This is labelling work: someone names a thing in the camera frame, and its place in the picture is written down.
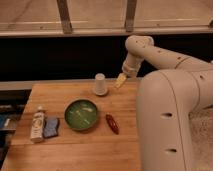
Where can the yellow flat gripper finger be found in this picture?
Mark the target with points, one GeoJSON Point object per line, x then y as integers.
{"type": "Point", "coordinates": [120, 80]}

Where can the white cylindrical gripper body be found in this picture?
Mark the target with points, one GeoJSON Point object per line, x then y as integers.
{"type": "Point", "coordinates": [129, 71]}

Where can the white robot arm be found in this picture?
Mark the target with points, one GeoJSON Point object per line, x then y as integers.
{"type": "Point", "coordinates": [179, 85]}

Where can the white paper cup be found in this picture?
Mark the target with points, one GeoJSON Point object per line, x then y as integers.
{"type": "Point", "coordinates": [100, 86]}

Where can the red chili pepper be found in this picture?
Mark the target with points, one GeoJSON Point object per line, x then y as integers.
{"type": "Point", "coordinates": [112, 124]}

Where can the green round bowl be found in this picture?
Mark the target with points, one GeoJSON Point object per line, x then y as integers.
{"type": "Point", "coordinates": [81, 115]}

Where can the wooden cutting board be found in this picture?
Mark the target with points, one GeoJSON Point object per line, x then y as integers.
{"type": "Point", "coordinates": [97, 149]}

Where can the blue sponge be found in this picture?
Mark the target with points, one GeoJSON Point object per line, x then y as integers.
{"type": "Point", "coordinates": [51, 127]}

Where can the white bottle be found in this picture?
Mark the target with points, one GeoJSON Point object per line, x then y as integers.
{"type": "Point", "coordinates": [36, 134]}

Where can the right metal post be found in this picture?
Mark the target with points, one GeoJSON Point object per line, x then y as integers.
{"type": "Point", "coordinates": [130, 15]}

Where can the metal post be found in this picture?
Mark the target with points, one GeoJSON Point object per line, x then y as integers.
{"type": "Point", "coordinates": [64, 16]}
{"type": "Point", "coordinates": [130, 15]}

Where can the left metal post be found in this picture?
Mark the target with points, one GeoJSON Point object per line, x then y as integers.
{"type": "Point", "coordinates": [64, 16]}

